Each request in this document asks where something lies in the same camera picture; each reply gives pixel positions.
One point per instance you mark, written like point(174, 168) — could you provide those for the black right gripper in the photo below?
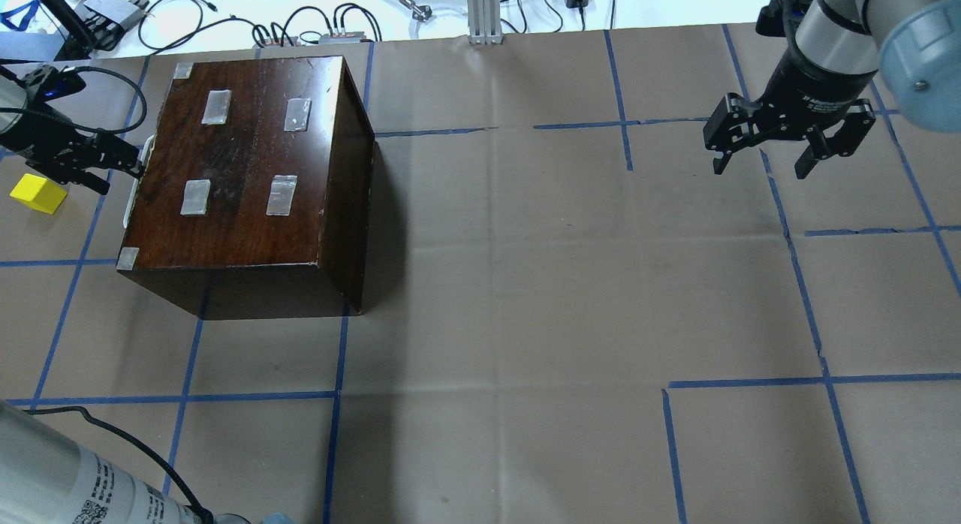
point(813, 85)

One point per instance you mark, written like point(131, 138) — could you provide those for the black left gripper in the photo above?
point(35, 142)

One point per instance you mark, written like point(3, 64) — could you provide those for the yellow block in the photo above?
point(39, 193)

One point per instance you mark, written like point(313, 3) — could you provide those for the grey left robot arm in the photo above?
point(49, 478)

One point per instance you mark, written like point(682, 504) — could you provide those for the dark wooden drawer cabinet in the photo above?
point(235, 262)

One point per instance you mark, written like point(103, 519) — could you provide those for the grey corner tape patch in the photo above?
point(126, 258)
point(182, 71)

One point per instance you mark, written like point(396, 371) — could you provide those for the brown paper table cover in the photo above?
point(568, 316)

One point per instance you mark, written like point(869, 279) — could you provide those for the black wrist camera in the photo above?
point(49, 83)

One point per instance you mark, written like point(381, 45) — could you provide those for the aluminium frame post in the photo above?
point(484, 22)

